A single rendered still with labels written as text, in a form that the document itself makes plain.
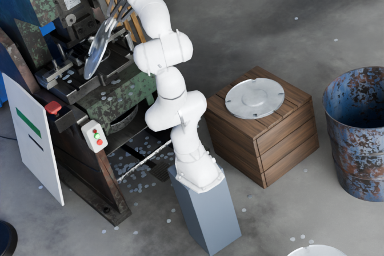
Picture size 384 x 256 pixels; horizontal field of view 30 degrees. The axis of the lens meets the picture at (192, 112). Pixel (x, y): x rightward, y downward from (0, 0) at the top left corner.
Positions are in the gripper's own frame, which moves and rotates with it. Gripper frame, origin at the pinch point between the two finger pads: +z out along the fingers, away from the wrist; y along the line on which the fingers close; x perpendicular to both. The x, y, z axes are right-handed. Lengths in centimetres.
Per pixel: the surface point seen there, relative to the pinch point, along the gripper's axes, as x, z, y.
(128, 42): -19.7, 17.0, -16.4
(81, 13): -15.4, 9.7, 10.5
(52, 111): 21.1, 38.8, 8.9
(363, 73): 3, -30, -114
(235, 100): -8, 17, -75
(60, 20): -5.5, 11.1, 19.2
